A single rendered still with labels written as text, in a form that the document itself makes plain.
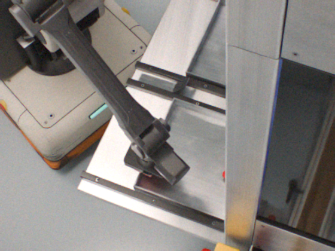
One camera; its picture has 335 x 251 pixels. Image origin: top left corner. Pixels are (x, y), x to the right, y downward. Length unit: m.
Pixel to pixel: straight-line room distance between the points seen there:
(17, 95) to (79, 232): 0.57
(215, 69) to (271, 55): 1.06
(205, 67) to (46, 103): 0.88
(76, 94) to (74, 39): 1.22
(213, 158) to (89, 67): 0.51
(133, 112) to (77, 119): 1.12
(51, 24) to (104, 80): 0.16
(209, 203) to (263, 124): 0.77
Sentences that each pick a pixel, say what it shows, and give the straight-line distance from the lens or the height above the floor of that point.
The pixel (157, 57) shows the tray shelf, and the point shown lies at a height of 0.88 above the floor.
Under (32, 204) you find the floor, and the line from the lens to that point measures 2.67.
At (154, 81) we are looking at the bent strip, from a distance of 1.79.
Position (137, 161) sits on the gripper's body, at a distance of 1.55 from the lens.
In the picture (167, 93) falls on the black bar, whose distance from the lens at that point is 1.75.
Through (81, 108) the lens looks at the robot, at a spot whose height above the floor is 0.28.
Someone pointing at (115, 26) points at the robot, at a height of 0.28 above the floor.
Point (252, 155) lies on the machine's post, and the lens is 1.00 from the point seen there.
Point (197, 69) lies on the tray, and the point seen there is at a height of 0.88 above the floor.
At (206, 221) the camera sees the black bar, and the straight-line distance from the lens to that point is 1.61.
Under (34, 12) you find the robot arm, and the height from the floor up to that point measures 1.44.
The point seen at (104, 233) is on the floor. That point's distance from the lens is 2.57.
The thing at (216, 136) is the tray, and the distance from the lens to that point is 1.70.
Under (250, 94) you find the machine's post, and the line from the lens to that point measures 0.83.
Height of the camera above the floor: 2.44
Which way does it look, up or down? 64 degrees down
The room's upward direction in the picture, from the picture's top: 10 degrees counter-clockwise
